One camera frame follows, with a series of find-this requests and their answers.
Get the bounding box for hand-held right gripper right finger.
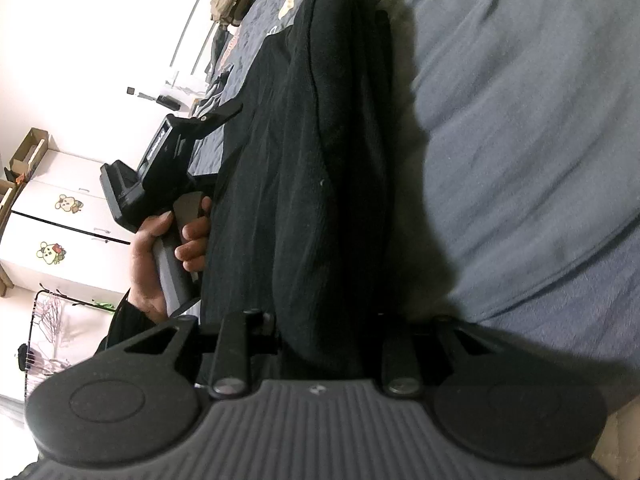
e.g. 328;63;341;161
381;315;501;401

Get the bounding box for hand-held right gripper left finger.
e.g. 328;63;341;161
122;310;279;401

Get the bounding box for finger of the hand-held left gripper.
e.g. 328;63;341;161
194;101;245;138

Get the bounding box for black t-shirt white print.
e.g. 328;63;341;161
197;0;396;382

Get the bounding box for person's left forearm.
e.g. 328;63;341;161
97;290;156;357

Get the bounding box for black clothes rack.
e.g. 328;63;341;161
20;282;123;391

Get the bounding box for pink clothes hangers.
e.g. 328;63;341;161
30;292;76;376

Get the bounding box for person's left hand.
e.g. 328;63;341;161
128;196;213;323

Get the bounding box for dark grey pillow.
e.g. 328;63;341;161
207;20;236;78

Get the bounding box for white headboard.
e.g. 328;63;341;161
165;0;236;96

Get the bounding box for white wardrobe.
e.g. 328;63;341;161
0;149;138;293

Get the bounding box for mouse sticker red card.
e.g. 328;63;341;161
39;241;66;266

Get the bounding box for grey quilted bedspread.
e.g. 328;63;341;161
190;0;640;411

